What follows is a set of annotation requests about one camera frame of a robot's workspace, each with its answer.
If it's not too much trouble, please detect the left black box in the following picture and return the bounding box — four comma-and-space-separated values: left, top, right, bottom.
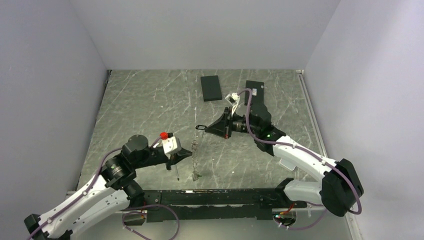
200, 75, 223, 102

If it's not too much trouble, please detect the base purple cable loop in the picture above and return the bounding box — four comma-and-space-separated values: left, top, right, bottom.
121, 202, 180, 240

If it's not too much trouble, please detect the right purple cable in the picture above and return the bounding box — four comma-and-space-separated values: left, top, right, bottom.
236, 88, 363, 216

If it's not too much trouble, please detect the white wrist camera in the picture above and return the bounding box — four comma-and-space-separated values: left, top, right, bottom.
225, 92, 240, 116
159, 132, 182, 155

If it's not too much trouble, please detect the black key tag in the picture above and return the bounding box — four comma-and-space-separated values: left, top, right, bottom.
195, 124, 207, 131

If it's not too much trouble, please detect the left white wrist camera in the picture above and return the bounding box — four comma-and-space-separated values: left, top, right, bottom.
159, 132, 182, 155

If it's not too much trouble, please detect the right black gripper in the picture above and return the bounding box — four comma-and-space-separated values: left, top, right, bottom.
204, 107, 260, 140

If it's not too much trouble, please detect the right black box with label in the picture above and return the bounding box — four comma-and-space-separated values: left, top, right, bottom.
245, 80, 265, 105

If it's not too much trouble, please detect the yellow black screwdriver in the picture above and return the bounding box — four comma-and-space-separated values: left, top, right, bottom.
165, 159, 180, 181

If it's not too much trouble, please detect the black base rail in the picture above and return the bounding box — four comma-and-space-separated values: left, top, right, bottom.
126, 187, 307, 223

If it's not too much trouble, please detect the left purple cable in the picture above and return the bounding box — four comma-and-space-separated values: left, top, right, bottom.
26, 137, 163, 240

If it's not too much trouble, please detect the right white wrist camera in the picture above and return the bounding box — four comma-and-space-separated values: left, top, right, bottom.
225, 92, 240, 116

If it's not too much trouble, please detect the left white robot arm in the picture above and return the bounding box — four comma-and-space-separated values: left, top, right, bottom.
24, 132, 193, 240

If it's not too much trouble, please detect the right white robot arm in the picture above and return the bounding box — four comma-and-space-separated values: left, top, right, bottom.
204, 104, 364, 217

